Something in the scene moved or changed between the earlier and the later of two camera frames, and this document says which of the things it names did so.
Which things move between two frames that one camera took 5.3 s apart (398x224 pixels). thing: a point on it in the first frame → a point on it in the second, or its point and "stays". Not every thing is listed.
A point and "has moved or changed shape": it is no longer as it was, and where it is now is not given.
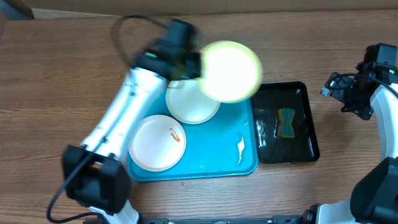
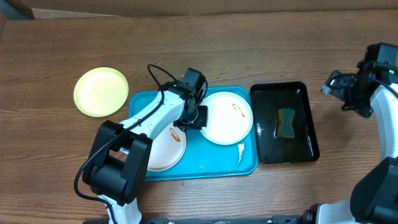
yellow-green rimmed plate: [231, 73] → [101, 91]
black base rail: [203, 220] stays
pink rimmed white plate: [157, 143] stays
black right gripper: [347, 94] stays
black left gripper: [198, 63] → [202, 123]
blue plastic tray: [225, 145] stays
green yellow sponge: [285, 118] stays
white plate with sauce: [188, 102] has moved or changed shape
